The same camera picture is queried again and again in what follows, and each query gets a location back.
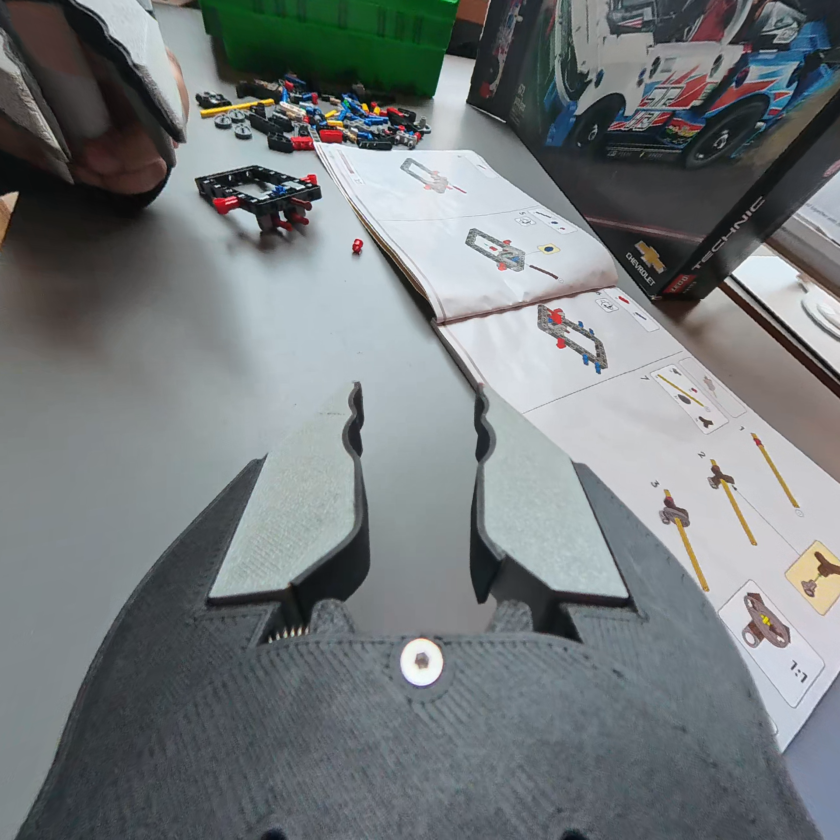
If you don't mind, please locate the green plastic bin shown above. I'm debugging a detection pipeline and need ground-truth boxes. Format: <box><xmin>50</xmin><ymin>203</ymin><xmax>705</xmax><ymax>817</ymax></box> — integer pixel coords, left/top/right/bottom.
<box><xmin>197</xmin><ymin>0</ymin><xmax>460</xmax><ymax>99</ymax></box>

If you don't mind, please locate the white round object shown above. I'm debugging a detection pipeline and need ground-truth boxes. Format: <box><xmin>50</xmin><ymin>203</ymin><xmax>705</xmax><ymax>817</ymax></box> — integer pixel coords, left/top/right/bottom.
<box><xmin>799</xmin><ymin>279</ymin><xmax>840</xmax><ymax>330</ymax></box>

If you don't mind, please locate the yellow lego axle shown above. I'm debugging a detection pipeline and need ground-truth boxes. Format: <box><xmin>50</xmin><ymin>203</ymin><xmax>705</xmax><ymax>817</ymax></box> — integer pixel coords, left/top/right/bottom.
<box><xmin>200</xmin><ymin>98</ymin><xmax>274</xmax><ymax>119</ymax></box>

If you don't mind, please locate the person's left hand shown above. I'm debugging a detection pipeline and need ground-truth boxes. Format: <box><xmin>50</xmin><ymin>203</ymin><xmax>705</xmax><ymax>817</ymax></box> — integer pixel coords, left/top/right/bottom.
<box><xmin>69</xmin><ymin>69</ymin><xmax>178</xmax><ymax>194</ymax></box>

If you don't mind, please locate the black lego set box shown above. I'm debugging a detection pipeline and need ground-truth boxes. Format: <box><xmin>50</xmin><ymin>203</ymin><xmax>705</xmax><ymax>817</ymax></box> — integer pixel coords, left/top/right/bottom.
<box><xmin>466</xmin><ymin>0</ymin><xmax>840</xmax><ymax>303</ymax></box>

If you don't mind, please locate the lego instruction booklet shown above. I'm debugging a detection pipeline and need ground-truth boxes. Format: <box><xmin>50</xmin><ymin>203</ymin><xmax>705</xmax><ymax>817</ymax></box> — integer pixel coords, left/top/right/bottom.
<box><xmin>315</xmin><ymin>143</ymin><xmax>840</xmax><ymax>752</ymax></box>

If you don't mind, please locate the pile of lego pieces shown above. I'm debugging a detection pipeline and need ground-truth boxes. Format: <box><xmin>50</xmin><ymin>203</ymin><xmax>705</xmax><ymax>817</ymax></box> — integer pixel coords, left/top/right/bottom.
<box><xmin>236</xmin><ymin>73</ymin><xmax>434</xmax><ymax>153</ymax></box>

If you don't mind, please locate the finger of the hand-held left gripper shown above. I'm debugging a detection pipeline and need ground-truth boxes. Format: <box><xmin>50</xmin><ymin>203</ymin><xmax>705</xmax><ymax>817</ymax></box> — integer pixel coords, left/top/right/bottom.
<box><xmin>62</xmin><ymin>0</ymin><xmax>189</xmax><ymax>144</ymax></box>
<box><xmin>0</xmin><ymin>29</ymin><xmax>112</xmax><ymax>185</ymax></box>

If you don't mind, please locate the black lego frame assembly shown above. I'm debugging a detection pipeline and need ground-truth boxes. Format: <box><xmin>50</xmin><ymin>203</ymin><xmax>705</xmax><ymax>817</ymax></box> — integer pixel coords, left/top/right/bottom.
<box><xmin>195</xmin><ymin>164</ymin><xmax>324</xmax><ymax>234</ymax></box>

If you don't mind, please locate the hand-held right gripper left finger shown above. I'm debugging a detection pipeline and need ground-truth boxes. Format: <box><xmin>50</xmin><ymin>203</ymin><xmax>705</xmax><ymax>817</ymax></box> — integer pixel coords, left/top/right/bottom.
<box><xmin>209</xmin><ymin>382</ymin><xmax>371</xmax><ymax>618</ymax></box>

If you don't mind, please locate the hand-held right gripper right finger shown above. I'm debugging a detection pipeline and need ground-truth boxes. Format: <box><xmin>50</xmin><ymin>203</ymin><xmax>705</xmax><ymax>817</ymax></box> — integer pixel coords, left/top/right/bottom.
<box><xmin>470</xmin><ymin>386</ymin><xmax>631</xmax><ymax>605</ymax></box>

